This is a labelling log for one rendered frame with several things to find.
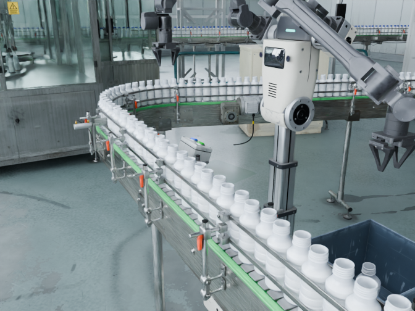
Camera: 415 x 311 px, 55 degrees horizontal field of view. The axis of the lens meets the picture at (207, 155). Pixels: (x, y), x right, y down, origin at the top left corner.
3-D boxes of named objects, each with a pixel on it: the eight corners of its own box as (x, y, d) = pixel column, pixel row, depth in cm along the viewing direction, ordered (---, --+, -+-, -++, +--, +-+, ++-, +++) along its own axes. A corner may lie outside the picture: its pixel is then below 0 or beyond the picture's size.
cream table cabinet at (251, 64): (305, 121, 623) (312, 44, 583) (322, 133, 565) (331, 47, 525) (236, 125, 605) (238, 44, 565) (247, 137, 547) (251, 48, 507)
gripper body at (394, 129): (417, 141, 103) (423, 113, 100) (391, 145, 98) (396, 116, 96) (396, 135, 108) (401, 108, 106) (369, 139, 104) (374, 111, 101)
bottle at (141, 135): (134, 163, 170) (132, 126, 165) (142, 159, 175) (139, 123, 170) (147, 165, 168) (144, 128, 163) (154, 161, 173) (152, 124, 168)
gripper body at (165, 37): (151, 46, 171) (150, 28, 169) (173, 45, 176) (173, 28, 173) (157, 47, 166) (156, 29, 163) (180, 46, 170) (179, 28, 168)
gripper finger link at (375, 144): (404, 173, 104) (410, 138, 101) (385, 176, 101) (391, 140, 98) (382, 165, 109) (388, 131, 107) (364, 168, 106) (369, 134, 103)
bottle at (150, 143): (165, 171, 162) (163, 132, 157) (154, 175, 158) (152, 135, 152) (154, 167, 166) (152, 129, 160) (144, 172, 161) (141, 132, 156)
